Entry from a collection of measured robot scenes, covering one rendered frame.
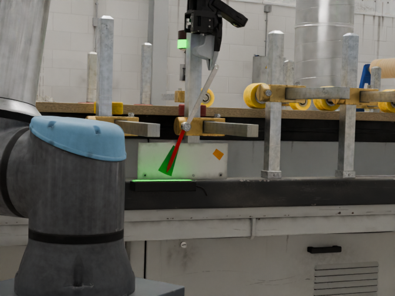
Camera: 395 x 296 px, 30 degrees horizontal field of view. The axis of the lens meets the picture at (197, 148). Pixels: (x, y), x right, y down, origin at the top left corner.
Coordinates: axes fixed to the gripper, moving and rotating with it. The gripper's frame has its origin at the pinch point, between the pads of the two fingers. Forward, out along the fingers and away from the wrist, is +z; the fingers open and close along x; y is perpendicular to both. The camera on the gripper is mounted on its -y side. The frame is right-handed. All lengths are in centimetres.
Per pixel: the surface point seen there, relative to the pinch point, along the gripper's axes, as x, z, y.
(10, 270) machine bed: -31, 60, 48
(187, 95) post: -7.0, 8.0, 4.2
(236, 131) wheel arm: 16.4, 17.0, 0.0
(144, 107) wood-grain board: -22.3, 11.8, 11.7
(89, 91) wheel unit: -115, 6, 7
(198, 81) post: -6.0, 4.3, 1.6
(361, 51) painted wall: -774, -84, -561
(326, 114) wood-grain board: -22, 12, -49
